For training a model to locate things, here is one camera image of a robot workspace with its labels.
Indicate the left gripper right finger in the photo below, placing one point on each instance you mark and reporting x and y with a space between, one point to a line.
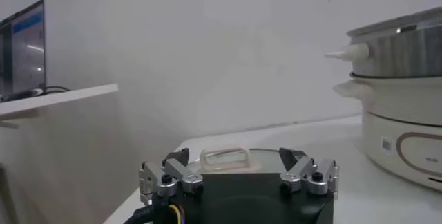
304 170

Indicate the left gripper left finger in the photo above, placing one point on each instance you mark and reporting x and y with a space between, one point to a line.
172 171

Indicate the stainless steel steamer basket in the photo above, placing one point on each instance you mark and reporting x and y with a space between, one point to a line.
397 52

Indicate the glass pot lid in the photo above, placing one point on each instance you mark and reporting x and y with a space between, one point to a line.
224 169

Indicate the cream electric cooker base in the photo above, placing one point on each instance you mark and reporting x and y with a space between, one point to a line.
397 142

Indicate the white side table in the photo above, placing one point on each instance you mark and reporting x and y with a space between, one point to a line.
52 101

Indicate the laptop screen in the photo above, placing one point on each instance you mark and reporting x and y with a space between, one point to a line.
27 49

